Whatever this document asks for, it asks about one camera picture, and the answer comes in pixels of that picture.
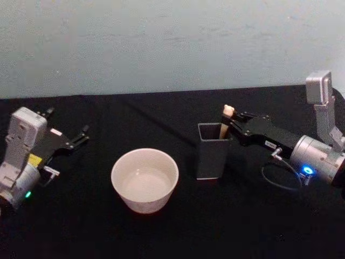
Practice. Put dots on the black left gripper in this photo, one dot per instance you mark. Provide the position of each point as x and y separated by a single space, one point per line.
55 144

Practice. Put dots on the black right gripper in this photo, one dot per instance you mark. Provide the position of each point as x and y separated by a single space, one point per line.
269 135

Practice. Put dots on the wooden utensil with bear top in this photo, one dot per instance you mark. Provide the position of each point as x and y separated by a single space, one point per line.
226 121

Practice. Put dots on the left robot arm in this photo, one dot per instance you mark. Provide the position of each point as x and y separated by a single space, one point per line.
19 172

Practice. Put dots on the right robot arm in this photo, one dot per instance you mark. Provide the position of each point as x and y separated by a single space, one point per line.
316 159

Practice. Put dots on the dark grey square holder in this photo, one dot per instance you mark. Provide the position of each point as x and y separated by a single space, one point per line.
211 159

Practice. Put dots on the white ceramic bowl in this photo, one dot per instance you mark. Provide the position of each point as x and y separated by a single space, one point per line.
144 180

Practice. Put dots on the black table cloth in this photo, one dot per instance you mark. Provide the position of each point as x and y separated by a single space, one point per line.
172 232

